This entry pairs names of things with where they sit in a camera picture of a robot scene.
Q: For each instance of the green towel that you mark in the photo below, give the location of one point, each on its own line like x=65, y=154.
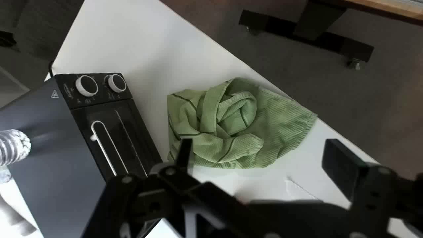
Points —
x=229, y=126

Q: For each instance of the wooden desk top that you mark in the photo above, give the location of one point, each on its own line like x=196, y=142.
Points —
x=391, y=8

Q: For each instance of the white paper sheet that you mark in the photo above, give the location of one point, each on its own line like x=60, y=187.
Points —
x=299, y=187

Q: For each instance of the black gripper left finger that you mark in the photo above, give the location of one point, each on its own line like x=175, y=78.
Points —
x=185, y=154

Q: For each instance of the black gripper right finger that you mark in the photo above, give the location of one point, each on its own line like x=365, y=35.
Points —
x=348, y=169

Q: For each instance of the large clear water bottle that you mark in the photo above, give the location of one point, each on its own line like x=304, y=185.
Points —
x=13, y=146

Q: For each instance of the black desk leg base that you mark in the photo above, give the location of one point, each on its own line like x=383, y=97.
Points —
x=317, y=31

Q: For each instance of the black toaster oven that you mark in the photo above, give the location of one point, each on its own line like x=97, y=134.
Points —
x=66, y=163

